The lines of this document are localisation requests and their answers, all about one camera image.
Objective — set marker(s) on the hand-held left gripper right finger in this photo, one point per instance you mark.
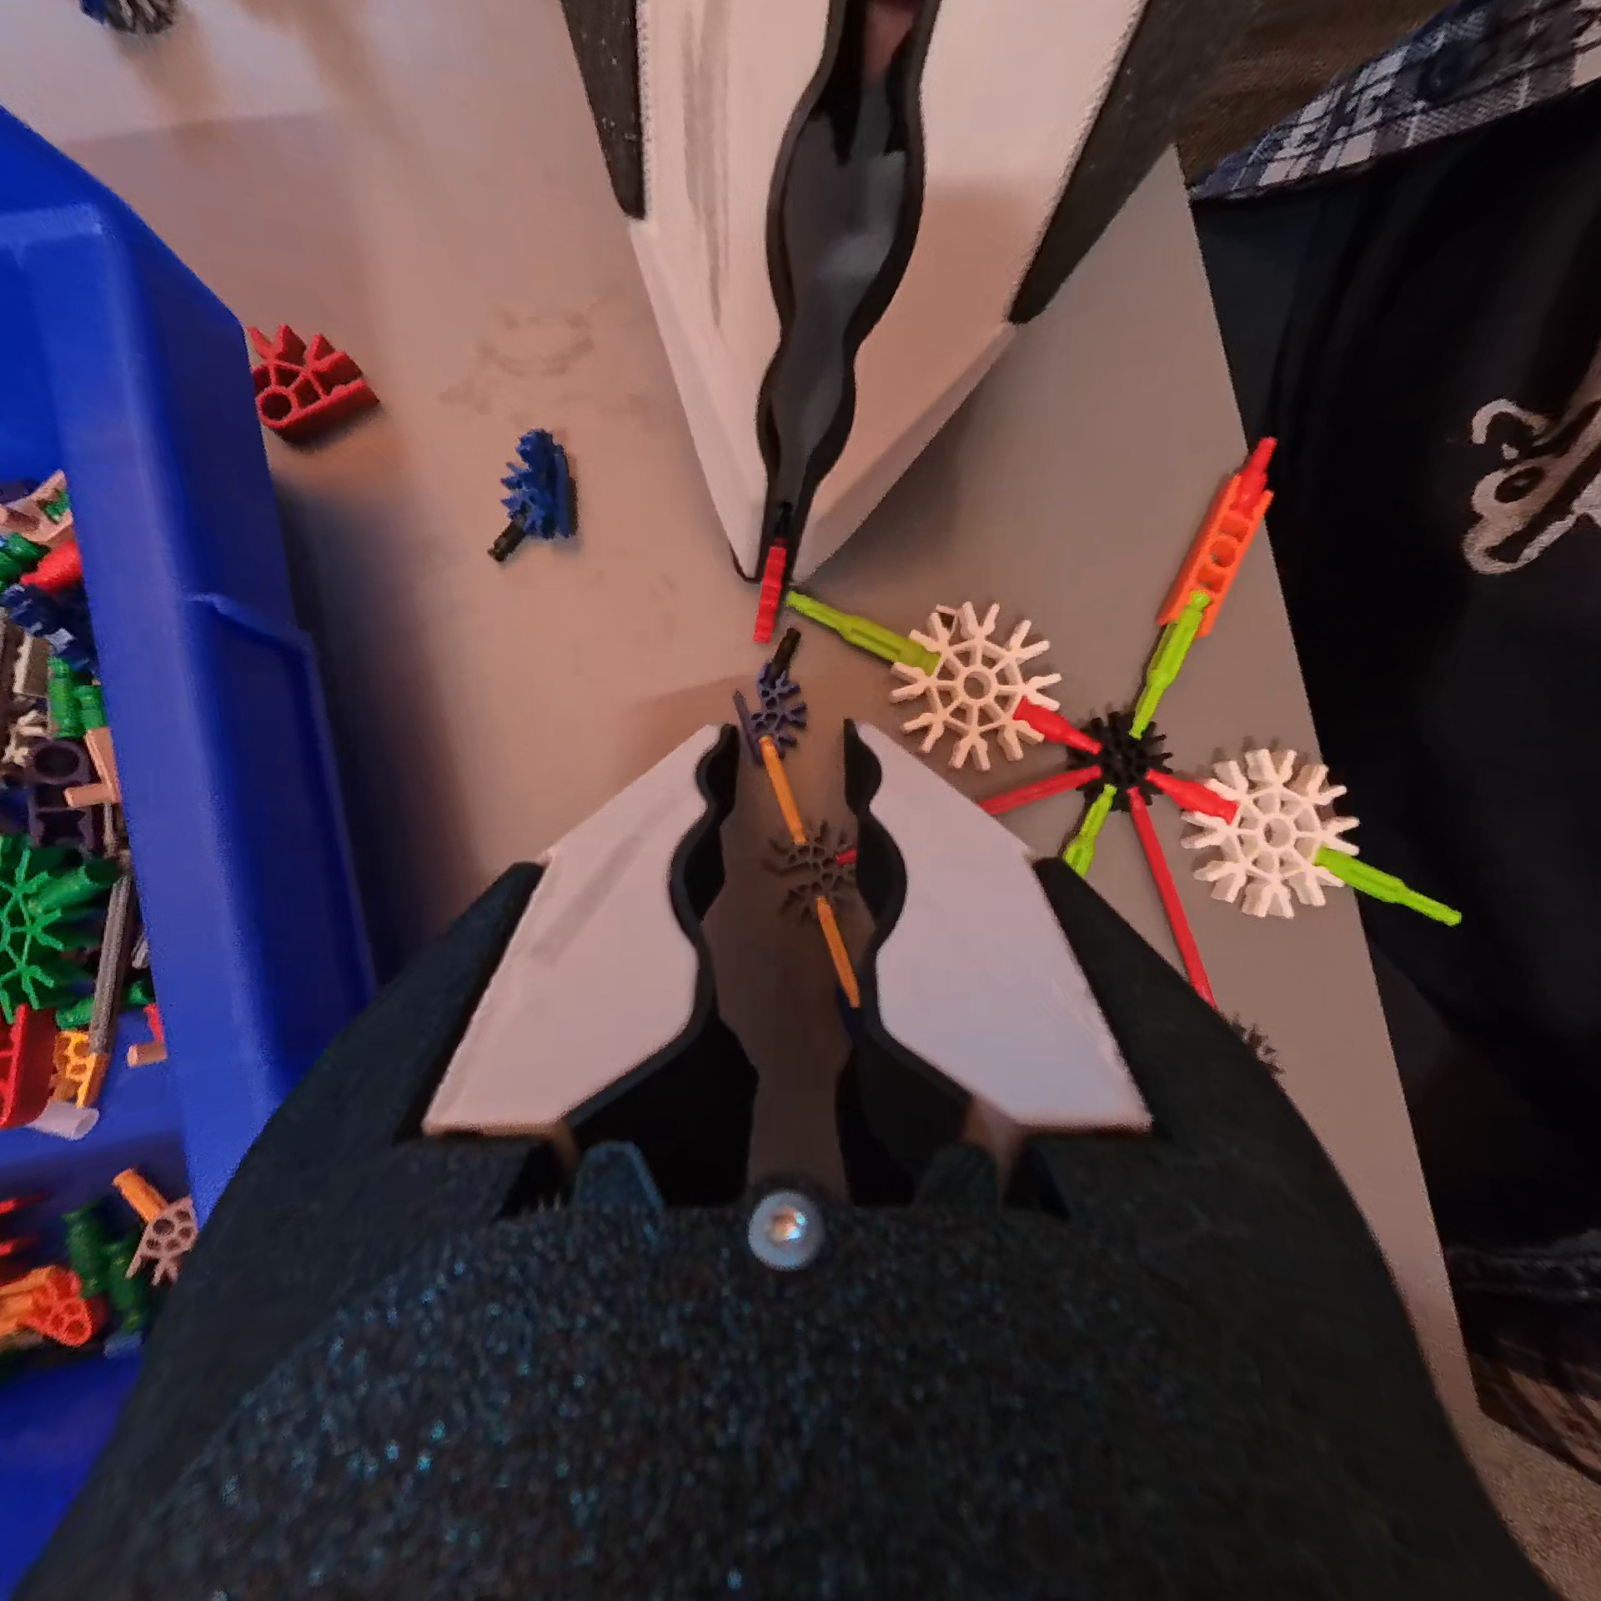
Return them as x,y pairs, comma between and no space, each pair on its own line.
999,991

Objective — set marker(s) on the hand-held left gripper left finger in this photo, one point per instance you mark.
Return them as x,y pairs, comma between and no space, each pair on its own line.
575,991

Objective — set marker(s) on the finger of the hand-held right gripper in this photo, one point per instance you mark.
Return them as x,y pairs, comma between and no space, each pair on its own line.
713,190
988,163

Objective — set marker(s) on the long red toy rod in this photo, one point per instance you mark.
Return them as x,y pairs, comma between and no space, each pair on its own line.
1039,790

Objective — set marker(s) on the colourful toy rod wheel assembly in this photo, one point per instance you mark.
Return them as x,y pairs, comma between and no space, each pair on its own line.
1119,759

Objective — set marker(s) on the short yellow toy rod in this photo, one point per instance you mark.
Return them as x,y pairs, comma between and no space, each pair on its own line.
783,789

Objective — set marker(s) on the blue toy connector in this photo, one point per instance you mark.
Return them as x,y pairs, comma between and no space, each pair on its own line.
777,707

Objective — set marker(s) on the green toy rod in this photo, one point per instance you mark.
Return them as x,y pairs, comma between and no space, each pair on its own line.
863,637

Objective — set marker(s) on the small red gear connector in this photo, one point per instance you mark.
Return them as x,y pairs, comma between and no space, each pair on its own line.
771,596

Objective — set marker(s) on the blue plastic bin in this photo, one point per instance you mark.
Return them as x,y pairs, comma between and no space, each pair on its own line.
237,751

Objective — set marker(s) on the pile of toy construction pieces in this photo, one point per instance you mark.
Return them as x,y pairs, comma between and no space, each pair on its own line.
49,927

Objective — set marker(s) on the plaid flannel shirt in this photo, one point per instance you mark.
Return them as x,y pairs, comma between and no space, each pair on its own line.
1401,89

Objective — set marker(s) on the blue connector with black rod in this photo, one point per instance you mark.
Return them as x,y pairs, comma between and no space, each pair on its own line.
539,488

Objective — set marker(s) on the red toy connector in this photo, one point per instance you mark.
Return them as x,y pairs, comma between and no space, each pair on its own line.
306,387

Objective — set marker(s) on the black printed shirt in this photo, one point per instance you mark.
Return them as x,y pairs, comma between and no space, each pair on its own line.
1439,751

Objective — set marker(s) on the toy vehicle model with wheels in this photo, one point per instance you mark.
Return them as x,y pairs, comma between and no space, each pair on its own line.
127,10

